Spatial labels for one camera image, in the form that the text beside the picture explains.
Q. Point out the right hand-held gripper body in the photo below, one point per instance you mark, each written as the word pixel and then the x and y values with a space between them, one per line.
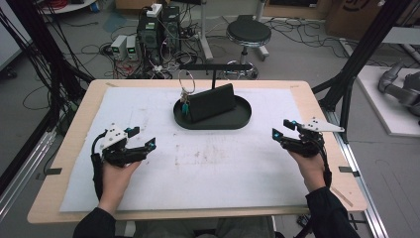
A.
pixel 307 143

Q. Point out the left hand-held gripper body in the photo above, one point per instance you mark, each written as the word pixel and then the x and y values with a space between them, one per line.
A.
pixel 117 150

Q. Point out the person's right hand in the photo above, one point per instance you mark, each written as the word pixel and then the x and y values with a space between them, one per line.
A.
pixel 308 172

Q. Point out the person's left hand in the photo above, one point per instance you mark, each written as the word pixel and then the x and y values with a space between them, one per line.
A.
pixel 117 185

